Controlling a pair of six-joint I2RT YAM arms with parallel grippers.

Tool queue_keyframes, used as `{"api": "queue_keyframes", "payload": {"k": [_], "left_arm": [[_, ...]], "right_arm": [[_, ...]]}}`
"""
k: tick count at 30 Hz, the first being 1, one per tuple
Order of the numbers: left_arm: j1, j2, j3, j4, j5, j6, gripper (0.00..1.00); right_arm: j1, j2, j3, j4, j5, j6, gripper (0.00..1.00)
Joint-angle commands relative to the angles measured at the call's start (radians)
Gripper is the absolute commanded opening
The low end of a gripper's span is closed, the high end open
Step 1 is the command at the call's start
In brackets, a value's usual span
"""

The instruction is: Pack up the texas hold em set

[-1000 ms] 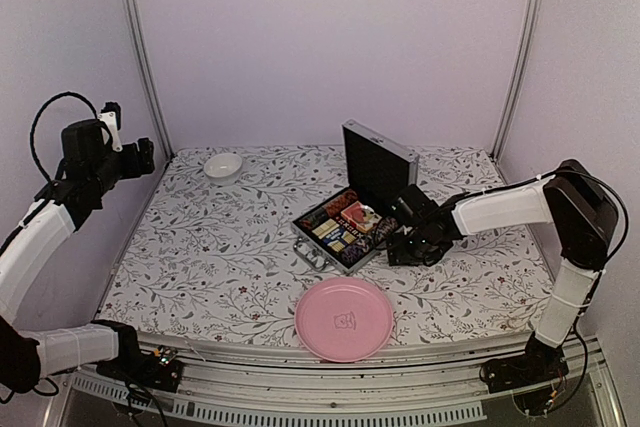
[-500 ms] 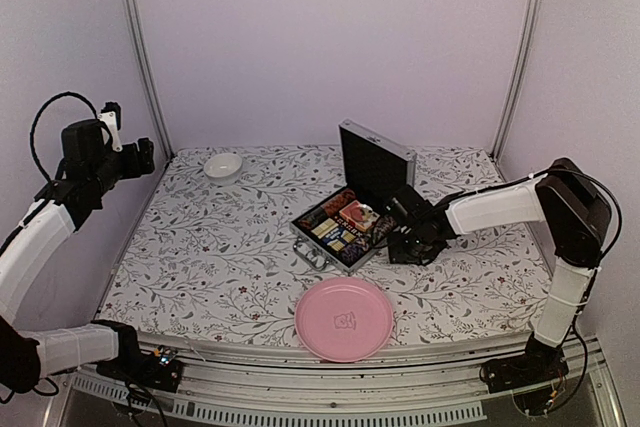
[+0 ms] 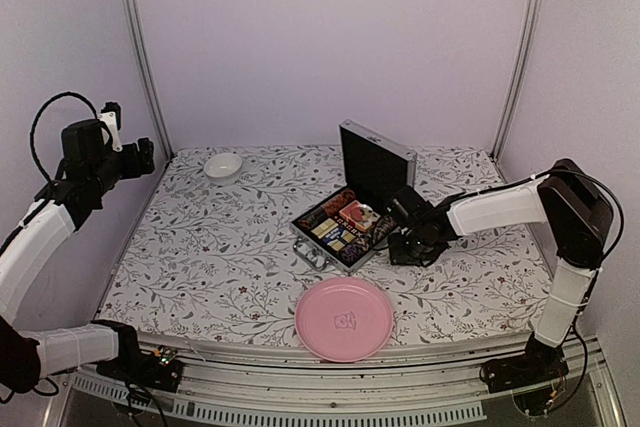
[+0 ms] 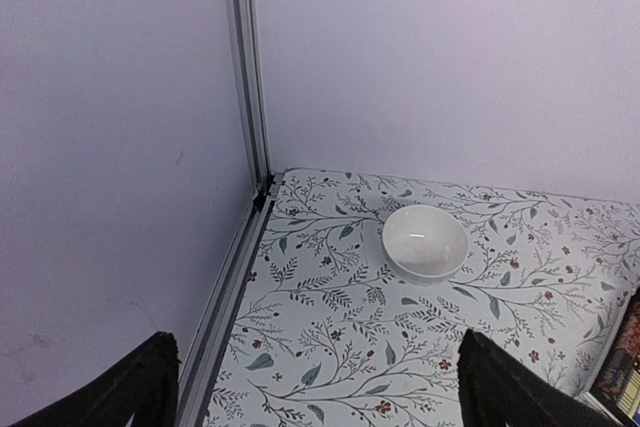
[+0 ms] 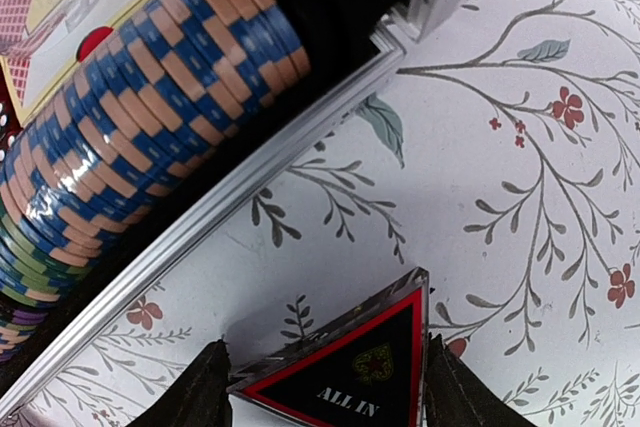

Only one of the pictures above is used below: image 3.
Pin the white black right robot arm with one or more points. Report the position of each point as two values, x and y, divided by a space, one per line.
577 209

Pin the pink plastic plate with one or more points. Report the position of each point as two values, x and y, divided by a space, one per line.
344 319

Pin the aluminium frame post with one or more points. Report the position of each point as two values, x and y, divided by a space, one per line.
526 40
135 27

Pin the row of poker chips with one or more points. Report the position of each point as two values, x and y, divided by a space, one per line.
373 240
327 209

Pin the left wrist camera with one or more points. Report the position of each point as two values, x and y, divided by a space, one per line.
110 117

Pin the red playing card deck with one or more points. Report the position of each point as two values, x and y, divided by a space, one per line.
360 216

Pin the left aluminium frame post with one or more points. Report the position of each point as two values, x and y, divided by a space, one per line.
135 27

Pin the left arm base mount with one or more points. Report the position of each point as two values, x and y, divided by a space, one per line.
158 370

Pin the front aluminium rail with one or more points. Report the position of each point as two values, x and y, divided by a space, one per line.
420 385

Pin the right aluminium frame post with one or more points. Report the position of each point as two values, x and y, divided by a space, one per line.
526 40

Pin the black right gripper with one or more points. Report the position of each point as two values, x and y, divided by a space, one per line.
398 256

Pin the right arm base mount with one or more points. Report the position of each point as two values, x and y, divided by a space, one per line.
526 369

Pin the white ceramic bowl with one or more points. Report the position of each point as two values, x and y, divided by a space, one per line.
223 169

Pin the red dice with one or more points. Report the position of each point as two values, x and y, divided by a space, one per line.
347 226

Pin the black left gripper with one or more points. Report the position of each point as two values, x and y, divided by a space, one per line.
135 167

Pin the upper row of poker chips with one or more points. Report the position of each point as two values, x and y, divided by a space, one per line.
327 209

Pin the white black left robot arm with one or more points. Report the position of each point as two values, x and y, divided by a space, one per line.
29 357

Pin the lower row of poker chips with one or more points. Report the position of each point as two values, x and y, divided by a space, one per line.
373 240

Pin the blue playing card deck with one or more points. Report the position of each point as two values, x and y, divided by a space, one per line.
331 234

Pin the aluminium poker chip case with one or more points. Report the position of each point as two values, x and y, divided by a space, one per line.
375 168

